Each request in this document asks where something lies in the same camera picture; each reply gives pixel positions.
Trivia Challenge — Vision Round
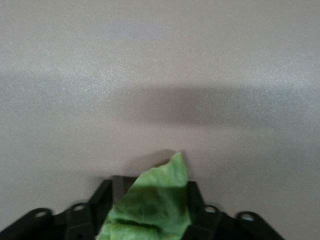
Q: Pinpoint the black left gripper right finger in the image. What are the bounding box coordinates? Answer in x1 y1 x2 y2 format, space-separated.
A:
184 181 286 240

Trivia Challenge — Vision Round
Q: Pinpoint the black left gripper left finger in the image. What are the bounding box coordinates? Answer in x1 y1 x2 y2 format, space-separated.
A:
0 179 113 240

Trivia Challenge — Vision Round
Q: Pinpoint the green lettuce leaf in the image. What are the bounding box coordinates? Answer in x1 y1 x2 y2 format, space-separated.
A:
96 152 193 240

